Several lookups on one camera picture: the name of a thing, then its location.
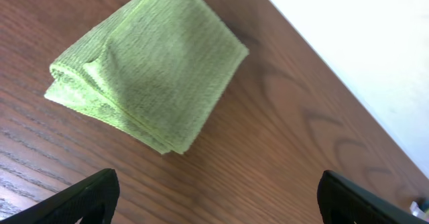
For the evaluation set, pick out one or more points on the light green microfiber cloth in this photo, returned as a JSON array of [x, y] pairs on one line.
[[154, 69]]

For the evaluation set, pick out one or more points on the blue cloth at stack bottom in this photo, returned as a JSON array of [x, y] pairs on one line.
[[420, 209]]

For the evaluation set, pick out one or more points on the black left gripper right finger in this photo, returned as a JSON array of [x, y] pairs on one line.
[[341, 201]]

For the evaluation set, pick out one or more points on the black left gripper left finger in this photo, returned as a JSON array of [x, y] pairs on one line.
[[90, 201]]

